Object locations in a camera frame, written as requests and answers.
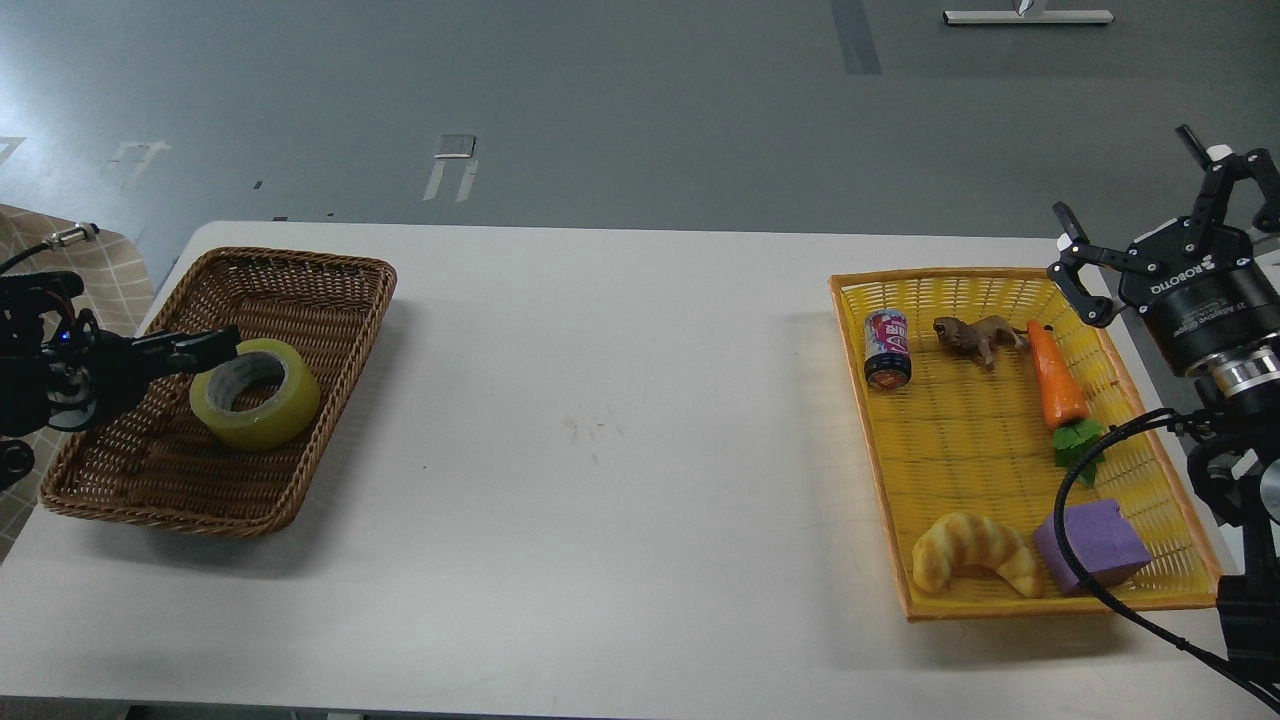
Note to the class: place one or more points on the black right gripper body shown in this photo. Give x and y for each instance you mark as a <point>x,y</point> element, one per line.
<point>1212,302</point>

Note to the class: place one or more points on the small drink can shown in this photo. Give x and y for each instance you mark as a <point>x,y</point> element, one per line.
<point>887,363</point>

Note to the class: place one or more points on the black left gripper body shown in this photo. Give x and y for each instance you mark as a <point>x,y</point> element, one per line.
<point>93,382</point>

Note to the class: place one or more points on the brown wicker basket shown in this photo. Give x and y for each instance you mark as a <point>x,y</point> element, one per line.
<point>161,467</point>

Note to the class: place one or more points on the orange toy carrot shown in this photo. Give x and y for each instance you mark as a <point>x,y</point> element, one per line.
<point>1064,410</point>

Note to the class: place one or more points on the white floor stand base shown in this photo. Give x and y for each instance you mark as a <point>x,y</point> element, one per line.
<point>1028,13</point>

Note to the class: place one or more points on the yellow plastic basket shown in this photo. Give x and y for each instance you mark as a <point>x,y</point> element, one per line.
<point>957,438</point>

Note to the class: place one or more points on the yellow tape roll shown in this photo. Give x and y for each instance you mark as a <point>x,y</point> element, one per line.
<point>262,398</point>

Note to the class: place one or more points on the brown toy animal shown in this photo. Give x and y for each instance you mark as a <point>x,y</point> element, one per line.
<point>978,340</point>

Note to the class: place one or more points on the purple foam block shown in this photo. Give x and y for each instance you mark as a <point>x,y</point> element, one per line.
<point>1104,542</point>

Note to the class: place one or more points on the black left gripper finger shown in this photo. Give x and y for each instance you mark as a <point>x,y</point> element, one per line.
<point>170,353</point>

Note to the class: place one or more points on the toy croissant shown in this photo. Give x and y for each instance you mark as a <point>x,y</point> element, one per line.
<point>968,540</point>

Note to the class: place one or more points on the beige checkered cloth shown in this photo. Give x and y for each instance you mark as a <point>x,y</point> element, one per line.
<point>118,289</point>

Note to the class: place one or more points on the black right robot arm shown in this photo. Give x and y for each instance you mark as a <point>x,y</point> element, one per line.
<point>1235,443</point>

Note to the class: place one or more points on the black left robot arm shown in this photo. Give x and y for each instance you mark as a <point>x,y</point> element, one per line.
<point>37,307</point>

